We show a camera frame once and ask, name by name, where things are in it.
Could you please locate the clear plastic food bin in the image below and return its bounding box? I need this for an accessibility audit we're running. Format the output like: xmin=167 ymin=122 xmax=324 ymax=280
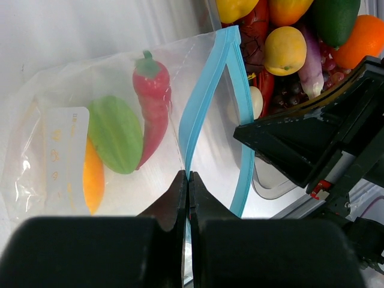
xmin=221 ymin=17 xmax=296 ymax=200

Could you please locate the clear blue zip bag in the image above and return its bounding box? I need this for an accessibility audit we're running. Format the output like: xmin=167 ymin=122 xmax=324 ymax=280
xmin=1 ymin=26 xmax=254 ymax=228

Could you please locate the small red pepper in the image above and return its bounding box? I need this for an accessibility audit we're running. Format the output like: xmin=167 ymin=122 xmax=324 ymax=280
xmin=132 ymin=50 xmax=172 ymax=168

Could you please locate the yellow orange mango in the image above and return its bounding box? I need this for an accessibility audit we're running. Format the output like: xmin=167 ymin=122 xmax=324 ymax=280
xmin=83 ymin=138 xmax=105 ymax=215

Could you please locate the orange fruit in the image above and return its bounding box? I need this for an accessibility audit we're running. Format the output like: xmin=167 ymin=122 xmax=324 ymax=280
xmin=331 ymin=15 xmax=383 ymax=69

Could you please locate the white egg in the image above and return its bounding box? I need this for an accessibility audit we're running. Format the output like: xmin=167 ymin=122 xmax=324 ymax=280
xmin=226 ymin=86 xmax=263 ymax=124

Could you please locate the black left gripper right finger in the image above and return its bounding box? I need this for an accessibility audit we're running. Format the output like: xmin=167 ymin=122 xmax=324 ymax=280
xmin=188 ymin=172 xmax=383 ymax=287

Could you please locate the dark green avocado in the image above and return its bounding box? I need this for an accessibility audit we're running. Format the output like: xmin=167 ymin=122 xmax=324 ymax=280
xmin=311 ymin=0 xmax=361 ymax=48

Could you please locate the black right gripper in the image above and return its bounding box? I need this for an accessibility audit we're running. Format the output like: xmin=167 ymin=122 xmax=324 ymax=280
xmin=233 ymin=56 xmax=383 ymax=287

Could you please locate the green starfruit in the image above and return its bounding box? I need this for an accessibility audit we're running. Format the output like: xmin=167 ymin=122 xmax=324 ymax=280
xmin=88 ymin=95 xmax=143 ymax=175

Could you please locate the red lobster toy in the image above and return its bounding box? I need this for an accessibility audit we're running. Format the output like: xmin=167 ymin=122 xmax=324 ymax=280
xmin=242 ymin=1 xmax=275 ymax=118

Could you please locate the red grape bunch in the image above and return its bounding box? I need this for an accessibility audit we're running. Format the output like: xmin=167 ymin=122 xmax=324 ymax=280
xmin=319 ymin=40 xmax=351 ymax=92

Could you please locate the dark purple grape bunch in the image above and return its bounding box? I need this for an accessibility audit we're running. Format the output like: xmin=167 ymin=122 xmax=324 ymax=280
xmin=269 ymin=73 xmax=309 ymax=115

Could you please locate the small yellow peach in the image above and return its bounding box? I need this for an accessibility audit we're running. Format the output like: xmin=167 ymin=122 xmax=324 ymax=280
xmin=264 ymin=26 xmax=307 ymax=76

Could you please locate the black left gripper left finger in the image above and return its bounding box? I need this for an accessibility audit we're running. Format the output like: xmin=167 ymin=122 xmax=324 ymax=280
xmin=1 ymin=170 xmax=187 ymax=287

